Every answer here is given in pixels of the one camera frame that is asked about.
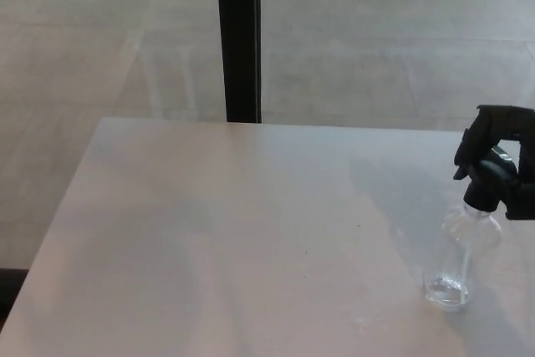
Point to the black trigger sprayer lid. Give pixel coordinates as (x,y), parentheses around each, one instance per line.
(480,198)

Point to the black vertical window post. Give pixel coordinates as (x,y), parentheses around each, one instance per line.
(240,39)

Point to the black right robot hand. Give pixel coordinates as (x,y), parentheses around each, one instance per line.
(501,118)

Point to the clear plastic spray bottle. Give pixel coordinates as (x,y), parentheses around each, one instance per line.
(455,256)

